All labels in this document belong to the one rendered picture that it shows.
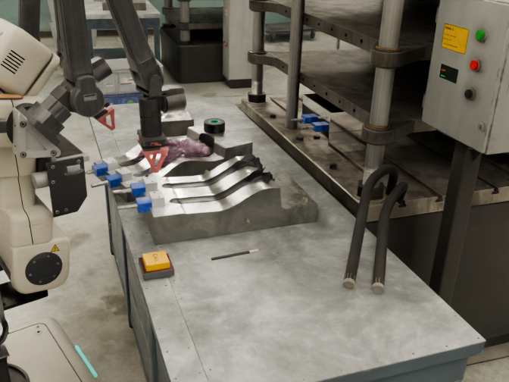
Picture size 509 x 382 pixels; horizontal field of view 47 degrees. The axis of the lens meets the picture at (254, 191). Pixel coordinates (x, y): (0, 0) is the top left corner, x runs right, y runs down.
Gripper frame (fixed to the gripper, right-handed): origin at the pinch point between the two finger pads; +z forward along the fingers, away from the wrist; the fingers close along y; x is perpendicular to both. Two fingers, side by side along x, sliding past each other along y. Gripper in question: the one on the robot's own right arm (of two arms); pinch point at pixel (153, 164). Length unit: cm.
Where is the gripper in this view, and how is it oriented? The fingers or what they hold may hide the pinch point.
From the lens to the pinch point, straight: 166.0
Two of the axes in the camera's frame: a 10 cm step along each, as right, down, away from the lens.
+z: -0.1, 9.0, 4.3
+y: -3.3, -4.1, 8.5
